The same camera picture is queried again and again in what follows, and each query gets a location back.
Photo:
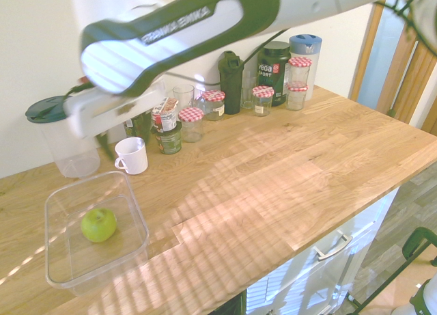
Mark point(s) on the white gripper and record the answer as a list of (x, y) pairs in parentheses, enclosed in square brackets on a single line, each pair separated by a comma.
[(102, 113)]

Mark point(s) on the green apple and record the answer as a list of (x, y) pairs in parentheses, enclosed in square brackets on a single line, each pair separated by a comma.
[(98, 225)]

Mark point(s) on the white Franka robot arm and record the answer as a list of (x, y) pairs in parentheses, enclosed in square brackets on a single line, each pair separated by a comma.
[(205, 28)]

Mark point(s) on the clear plastic rectangular container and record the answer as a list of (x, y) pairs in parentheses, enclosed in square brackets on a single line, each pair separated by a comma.
[(102, 260)]

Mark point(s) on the white ribbed mug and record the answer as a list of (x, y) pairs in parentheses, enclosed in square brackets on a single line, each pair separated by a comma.
[(134, 158)]

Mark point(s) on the clear pitcher dark lid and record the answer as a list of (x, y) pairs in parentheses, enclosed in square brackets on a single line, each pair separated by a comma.
[(71, 158)]

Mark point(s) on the spice jar dark lid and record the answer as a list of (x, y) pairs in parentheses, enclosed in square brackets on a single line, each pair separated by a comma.
[(136, 128)]

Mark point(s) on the red white yogurt cup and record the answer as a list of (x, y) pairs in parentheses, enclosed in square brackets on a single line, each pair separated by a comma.
[(165, 118)]

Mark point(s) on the empty jar red checked lid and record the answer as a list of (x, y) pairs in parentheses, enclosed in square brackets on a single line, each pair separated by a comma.
[(191, 123), (299, 70), (296, 98)]

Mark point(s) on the clear drinking glass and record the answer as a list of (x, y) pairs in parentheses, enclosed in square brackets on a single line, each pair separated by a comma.
[(183, 95)]

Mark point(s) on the labelled jar red checked lid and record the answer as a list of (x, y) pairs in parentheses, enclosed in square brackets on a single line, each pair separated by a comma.
[(214, 106), (263, 101)]

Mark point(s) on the black shaker bottle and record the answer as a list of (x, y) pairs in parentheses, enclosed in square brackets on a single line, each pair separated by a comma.
[(231, 89)]

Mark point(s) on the tall ribbed clear glass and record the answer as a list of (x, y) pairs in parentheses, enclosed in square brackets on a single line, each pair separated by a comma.
[(249, 93)]

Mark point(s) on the black Vega Sport tub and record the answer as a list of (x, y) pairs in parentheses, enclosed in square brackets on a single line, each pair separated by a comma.
[(271, 69)]

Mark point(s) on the clear pitcher blue lid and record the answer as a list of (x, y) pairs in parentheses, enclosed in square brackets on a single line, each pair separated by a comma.
[(307, 45)]

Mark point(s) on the white cabinet drawers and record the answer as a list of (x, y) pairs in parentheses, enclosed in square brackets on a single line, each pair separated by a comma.
[(307, 281)]

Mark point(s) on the green metal stand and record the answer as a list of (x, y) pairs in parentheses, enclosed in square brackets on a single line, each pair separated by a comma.
[(414, 241)]

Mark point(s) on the wooden door frame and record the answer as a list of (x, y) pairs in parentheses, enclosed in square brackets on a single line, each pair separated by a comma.
[(403, 89)]

